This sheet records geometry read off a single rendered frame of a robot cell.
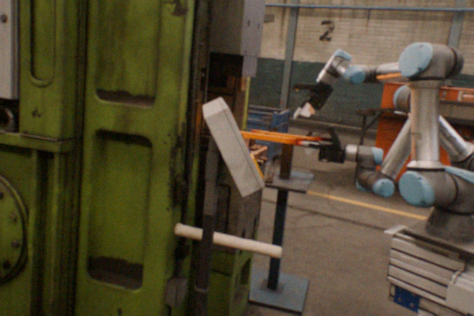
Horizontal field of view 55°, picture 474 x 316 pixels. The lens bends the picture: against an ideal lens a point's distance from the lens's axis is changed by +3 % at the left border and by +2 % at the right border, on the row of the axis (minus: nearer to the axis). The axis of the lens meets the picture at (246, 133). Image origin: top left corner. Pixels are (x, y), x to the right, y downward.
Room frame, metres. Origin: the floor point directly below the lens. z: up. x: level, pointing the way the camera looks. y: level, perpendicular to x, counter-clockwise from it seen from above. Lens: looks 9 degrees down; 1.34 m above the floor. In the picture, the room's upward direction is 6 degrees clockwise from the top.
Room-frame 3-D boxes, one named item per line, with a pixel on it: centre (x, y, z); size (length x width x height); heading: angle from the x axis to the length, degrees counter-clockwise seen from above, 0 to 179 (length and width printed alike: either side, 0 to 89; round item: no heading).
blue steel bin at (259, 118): (6.32, 0.06, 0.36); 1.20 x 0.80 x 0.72; 70
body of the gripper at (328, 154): (1.95, -0.39, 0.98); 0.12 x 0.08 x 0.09; 73
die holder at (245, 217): (2.17, 0.21, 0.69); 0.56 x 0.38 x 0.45; 73
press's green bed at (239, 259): (2.17, 0.21, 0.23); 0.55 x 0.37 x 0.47; 73
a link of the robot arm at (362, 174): (1.89, -0.55, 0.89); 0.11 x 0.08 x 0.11; 12
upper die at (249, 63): (2.12, 0.21, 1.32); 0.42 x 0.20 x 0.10; 73
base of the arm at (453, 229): (1.50, -0.73, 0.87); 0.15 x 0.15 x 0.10
